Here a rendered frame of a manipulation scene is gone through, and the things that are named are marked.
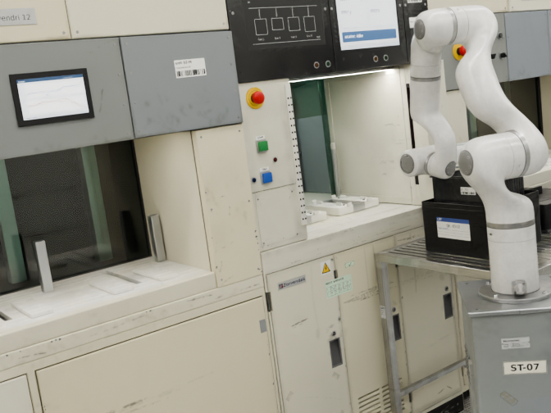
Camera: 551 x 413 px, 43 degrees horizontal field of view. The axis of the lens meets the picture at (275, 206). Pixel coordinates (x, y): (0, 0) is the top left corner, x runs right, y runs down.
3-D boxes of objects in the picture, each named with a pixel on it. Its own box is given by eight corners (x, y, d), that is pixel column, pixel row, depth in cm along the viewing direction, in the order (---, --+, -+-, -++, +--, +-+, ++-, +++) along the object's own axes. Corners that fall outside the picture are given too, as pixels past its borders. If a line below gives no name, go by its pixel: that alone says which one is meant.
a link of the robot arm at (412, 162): (449, 147, 216) (427, 142, 223) (420, 154, 209) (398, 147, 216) (448, 174, 219) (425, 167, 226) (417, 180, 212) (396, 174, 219)
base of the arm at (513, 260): (562, 300, 174) (557, 228, 171) (483, 306, 177) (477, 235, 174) (545, 279, 192) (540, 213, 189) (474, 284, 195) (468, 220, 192)
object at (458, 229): (424, 250, 241) (419, 201, 238) (477, 233, 256) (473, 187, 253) (489, 260, 218) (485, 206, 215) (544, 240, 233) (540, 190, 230)
